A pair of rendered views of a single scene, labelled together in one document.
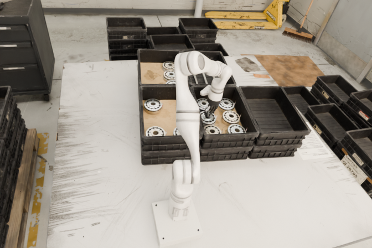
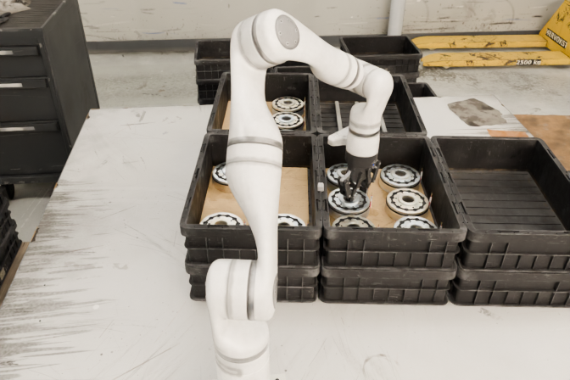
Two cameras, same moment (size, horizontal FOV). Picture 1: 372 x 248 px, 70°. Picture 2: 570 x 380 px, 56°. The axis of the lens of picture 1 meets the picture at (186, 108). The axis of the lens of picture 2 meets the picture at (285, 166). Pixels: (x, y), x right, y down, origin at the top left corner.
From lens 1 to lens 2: 36 cm
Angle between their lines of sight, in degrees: 16
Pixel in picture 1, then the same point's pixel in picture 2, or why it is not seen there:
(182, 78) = (247, 73)
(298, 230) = not seen: outside the picture
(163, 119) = not seen: hidden behind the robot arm
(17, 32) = (25, 60)
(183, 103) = (240, 121)
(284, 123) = (549, 222)
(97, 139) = (112, 244)
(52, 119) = not seen: hidden behind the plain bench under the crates
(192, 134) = (257, 192)
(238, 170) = (421, 330)
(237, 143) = (411, 255)
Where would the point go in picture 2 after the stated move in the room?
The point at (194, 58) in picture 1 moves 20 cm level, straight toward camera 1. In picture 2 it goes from (265, 21) to (218, 68)
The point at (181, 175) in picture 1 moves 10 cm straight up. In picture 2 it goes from (220, 292) to (217, 241)
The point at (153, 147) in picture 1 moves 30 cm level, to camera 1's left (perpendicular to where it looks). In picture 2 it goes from (209, 254) to (89, 227)
